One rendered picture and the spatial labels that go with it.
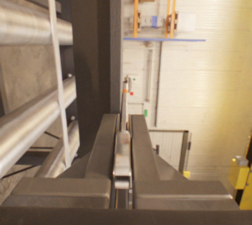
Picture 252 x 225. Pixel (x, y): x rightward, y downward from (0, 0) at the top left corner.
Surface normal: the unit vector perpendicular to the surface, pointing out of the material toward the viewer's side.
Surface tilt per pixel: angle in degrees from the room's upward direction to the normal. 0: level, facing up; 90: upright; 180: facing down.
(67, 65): 90
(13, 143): 20
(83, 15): 90
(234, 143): 90
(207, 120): 90
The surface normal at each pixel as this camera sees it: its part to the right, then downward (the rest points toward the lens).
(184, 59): 0.00, 0.29
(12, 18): 0.99, -0.12
